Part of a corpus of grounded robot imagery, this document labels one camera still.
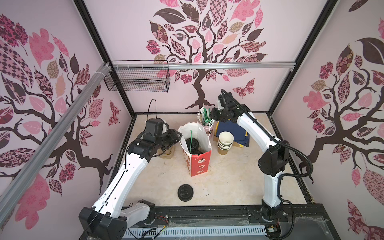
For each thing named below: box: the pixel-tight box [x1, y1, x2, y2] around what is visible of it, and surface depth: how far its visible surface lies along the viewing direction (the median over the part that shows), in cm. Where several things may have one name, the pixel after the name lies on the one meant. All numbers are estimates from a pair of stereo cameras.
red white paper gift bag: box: [177, 122, 212, 177], surface depth 83 cm
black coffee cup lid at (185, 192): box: [177, 184, 194, 202], surface depth 81 cm
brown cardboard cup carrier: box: [157, 145, 176, 159], surface depth 93 cm
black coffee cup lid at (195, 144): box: [185, 137, 199, 153], surface depth 87 cm
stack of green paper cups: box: [217, 131, 235, 155], surface depth 89 cm
